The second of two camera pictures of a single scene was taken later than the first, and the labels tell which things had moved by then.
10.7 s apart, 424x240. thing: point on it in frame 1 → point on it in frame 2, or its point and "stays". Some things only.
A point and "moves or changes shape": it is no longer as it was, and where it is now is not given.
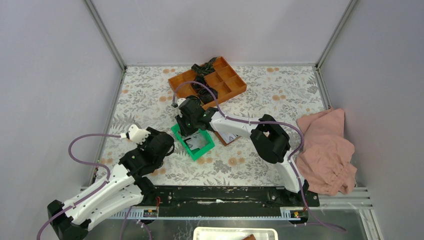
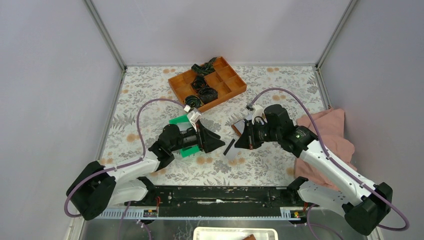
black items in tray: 199,72 stays
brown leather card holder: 226,138 moves or changes shape
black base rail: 225,201 stays
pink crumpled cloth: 325,161 stays
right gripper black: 180,119 → 247,140
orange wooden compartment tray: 222,80 stays
